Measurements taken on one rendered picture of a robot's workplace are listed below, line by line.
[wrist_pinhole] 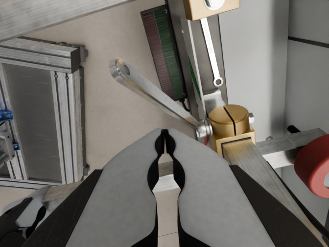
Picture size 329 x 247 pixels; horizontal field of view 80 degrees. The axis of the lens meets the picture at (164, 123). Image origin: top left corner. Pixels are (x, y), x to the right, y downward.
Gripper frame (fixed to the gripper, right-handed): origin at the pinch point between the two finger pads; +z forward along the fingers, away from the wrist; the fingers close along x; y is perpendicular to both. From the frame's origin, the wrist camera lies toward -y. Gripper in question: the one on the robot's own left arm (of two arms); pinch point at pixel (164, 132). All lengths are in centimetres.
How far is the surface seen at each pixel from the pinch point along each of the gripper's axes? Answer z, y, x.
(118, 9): 97, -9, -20
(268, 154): 11.0, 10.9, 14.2
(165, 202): 98, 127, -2
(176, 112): 4.8, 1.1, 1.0
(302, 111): 28.3, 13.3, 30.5
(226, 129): 10.1, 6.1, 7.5
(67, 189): 12.3, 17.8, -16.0
